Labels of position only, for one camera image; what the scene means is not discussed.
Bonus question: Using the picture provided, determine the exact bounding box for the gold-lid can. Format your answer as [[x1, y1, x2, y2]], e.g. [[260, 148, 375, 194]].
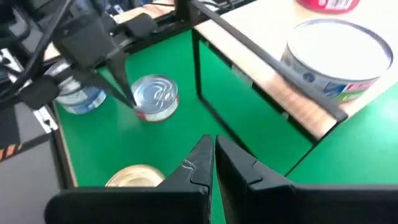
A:
[[104, 164, 166, 188]]

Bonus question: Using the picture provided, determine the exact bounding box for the blue-label silver-lid can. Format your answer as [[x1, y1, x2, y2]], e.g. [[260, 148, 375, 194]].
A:
[[45, 60, 108, 115]]

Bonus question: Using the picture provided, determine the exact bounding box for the wooden shelf black frame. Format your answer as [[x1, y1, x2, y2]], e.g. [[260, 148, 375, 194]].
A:
[[174, 0, 398, 144]]

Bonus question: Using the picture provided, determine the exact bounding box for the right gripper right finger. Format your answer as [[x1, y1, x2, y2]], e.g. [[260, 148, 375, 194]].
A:
[[215, 134, 398, 224]]

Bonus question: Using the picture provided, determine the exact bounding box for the plain-lid can multicolour label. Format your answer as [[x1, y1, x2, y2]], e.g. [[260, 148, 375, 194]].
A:
[[280, 18, 394, 105]]

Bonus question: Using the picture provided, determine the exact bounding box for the red-label silver-lid can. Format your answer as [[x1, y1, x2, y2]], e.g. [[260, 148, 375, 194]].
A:
[[294, 0, 361, 15], [130, 73, 180, 123]]

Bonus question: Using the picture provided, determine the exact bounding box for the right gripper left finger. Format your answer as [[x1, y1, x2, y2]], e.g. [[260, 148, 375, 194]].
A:
[[44, 134, 215, 224]]

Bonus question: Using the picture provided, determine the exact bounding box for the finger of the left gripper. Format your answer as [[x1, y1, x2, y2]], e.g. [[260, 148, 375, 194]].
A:
[[107, 14, 159, 109], [20, 70, 134, 110]]

